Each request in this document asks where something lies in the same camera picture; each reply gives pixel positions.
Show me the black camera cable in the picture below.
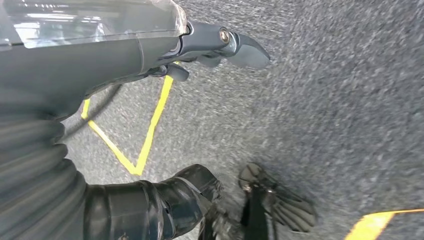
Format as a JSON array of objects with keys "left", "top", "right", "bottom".
[{"left": 61, "top": 83, "right": 123, "bottom": 142}]

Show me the yellow floor tape square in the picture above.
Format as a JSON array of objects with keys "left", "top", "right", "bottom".
[
  {"left": 344, "top": 208, "right": 424, "bottom": 240},
  {"left": 81, "top": 61, "right": 181, "bottom": 177}
]

